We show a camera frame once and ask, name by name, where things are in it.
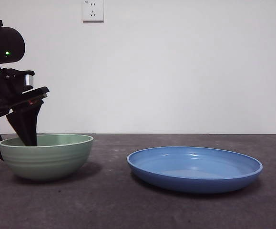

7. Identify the green bowl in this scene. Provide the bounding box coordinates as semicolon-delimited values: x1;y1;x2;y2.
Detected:
0;134;94;181

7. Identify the blue plate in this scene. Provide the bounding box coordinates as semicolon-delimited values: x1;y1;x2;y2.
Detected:
126;146;264;194

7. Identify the white wall socket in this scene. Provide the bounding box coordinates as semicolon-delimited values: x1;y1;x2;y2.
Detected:
82;0;104;24

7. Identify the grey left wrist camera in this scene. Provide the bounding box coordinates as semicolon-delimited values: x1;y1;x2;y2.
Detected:
20;70;35;88

